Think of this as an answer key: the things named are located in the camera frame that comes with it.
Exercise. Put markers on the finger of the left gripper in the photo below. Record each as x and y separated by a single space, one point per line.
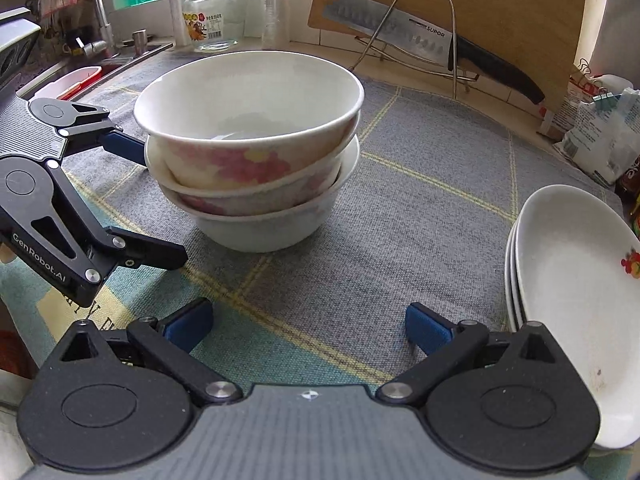
45 222
82 127

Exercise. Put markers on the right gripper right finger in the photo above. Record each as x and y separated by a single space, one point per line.
449 349

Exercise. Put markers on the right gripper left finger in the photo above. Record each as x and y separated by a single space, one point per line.
165 346

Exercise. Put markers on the floral pink bowl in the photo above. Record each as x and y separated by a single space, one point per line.
243 118

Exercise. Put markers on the white bowl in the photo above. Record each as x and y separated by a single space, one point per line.
265 232

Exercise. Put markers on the stacked white plates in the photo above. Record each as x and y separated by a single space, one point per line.
577 270

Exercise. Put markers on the white pink container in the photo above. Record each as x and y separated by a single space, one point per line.
70 84

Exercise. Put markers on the steel sink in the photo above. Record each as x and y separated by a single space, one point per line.
125 58

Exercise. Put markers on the steel faucet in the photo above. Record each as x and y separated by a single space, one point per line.
105 44

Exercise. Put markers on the grey checked table mat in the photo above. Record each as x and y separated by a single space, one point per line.
424 217

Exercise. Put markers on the glass jar green lid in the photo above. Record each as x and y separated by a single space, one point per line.
214 25

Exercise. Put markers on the food packet bag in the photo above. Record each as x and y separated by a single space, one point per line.
598 124

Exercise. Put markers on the bamboo cutting board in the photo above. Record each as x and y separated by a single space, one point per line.
500 20

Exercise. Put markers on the metal wire rack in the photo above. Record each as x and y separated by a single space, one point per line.
412 36

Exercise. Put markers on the kitchen knife black handle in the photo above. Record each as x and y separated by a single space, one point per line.
489 63

